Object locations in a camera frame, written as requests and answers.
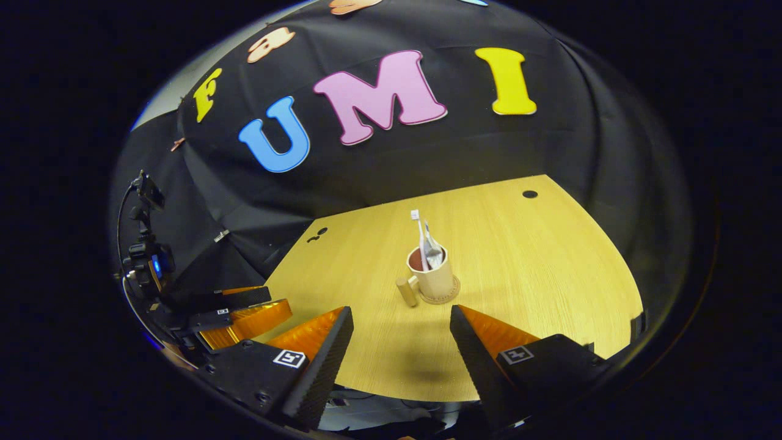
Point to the silver cloth clip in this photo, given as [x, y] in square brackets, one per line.
[222, 236]

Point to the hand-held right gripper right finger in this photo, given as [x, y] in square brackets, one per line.
[473, 360]

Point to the copper cloth clip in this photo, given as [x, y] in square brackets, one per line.
[178, 144]

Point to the wooden desktop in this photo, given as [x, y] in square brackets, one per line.
[537, 275]

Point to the black desk clamp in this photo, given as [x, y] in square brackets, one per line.
[637, 325]

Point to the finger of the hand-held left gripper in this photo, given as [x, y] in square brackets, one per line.
[250, 321]
[232, 298]

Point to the pink white toothbrush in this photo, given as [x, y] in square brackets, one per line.
[420, 238]

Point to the round brown coaster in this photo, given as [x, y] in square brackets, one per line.
[450, 297]

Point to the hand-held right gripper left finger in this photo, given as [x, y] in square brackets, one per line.
[324, 373]

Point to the white toothpaste tube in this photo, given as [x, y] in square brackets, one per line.
[433, 250]

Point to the black backdrop cloth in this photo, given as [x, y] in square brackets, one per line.
[427, 165]

